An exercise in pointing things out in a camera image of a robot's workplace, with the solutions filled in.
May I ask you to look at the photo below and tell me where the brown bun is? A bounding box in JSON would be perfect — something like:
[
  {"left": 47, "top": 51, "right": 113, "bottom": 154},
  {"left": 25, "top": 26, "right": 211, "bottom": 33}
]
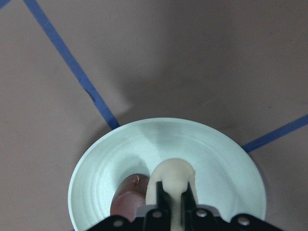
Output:
[{"left": 110, "top": 173, "right": 149, "bottom": 222}]

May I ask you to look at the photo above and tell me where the light green plate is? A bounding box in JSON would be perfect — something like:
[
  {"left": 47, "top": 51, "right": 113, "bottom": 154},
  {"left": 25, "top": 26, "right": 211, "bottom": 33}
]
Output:
[{"left": 68, "top": 118, "right": 266, "bottom": 231}]

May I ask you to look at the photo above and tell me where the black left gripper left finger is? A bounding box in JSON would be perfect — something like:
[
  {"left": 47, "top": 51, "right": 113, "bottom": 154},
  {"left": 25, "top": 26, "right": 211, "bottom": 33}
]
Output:
[{"left": 156, "top": 181, "right": 171, "bottom": 209}]

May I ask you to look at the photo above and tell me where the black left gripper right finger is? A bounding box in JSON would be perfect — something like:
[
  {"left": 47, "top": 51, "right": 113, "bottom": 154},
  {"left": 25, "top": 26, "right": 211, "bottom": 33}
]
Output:
[{"left": 181, "top": 182, "right": 196, "bottom": 209}]

